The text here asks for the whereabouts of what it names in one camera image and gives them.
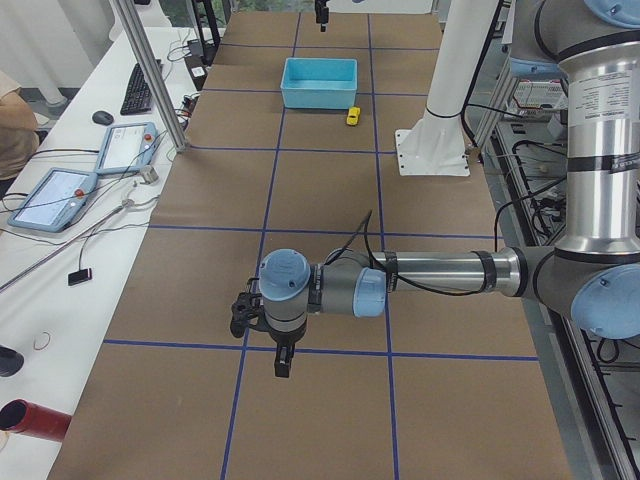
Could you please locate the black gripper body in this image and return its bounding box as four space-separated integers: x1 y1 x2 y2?
276 338 296 358

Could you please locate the yellow beetle toy car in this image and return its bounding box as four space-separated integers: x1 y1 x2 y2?
346 106 361 126

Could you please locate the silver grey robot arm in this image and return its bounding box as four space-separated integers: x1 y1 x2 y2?
230 1 639 377

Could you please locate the long metal rod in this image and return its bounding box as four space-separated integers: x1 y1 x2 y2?
0 199 135 293

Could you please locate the small black sensor box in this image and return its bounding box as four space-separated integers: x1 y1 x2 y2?
67 268 93 286

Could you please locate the small silver metal block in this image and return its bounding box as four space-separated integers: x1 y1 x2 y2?
139 165 159 185

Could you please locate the far blue teach pendant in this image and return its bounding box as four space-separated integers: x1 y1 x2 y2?
95 122 159 175

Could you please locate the blue teach pendant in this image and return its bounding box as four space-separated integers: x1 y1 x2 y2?
95 122 159 175
8 168 98 233

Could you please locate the light blue plastic bin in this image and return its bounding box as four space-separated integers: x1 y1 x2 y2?
280 57 358 110

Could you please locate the near blue teach pendant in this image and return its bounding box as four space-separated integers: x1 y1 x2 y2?
8 168 98 233

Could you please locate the red cylinder tube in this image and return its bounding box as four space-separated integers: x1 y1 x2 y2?
1 399 72 442

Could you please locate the black keyboard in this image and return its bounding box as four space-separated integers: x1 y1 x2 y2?
120 63 152 116

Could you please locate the dark grey computer mouse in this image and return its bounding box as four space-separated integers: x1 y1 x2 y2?
92 110 114 126

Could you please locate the black power adapter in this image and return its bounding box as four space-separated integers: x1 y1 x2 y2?
186 39 203 57

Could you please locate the person in beige shirt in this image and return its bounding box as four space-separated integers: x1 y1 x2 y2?
1 72 40 183

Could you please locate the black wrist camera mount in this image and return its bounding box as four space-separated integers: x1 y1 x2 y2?
230 277 267 338

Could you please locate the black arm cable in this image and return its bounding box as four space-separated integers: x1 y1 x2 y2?
324 174 571 297

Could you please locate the aluminium frame post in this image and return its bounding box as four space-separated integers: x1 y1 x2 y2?
114 0 187 153

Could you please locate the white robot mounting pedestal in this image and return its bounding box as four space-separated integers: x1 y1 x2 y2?
395 0 501 176

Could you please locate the black overhead camera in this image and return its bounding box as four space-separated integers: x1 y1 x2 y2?
314 0 330 32

